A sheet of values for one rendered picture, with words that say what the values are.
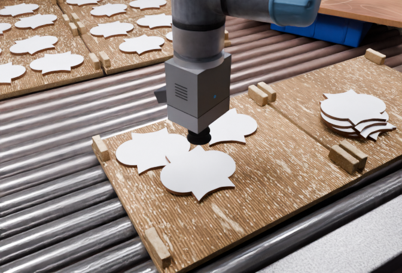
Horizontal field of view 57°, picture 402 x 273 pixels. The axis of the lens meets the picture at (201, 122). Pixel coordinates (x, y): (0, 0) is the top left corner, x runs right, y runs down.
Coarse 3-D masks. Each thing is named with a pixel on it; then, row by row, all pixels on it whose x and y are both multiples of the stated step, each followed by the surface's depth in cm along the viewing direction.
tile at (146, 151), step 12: (156, 132) 79; (132, 144) 75; (144, 144) 75; (156, 144) 75; (168, 144) 75; (180, 144) 75; (120, 156) 72; (132, 156) 72; (144, 156) 72; (156, 156) 72; (144, 168) 70; (156, 168) 70
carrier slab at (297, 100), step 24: (312, 72) 102; (336, 72) 102; (360, 72) 102; (384, 72) 102; (288, 96) 92; (312, 96) 92; (384, 96) 92; (312, 120) 84; (336, 144) 77; (360, 144) 77; (384, 144) 77; (360, 168) 71
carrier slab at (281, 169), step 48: (240, 96) 92; (192, 144) 77; (240, 144) 77; (288, 144) 77; (144, 192) 66; (240, 192) 66; (288, 192) 66; (336, 192) 67; (144, 240) 58; (192, 240) 58; (240, 240) 58
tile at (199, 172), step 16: (176, 160) 70; (192, 160) 70; (208, 160) 71; (224, 160) 71; (160, 176) 67; (176, 176) 67; (192, 176) 67; (208, 176) 67; (224, 176) 68; (176, 192) 64; (192, 192) 64; (208, 192) 65
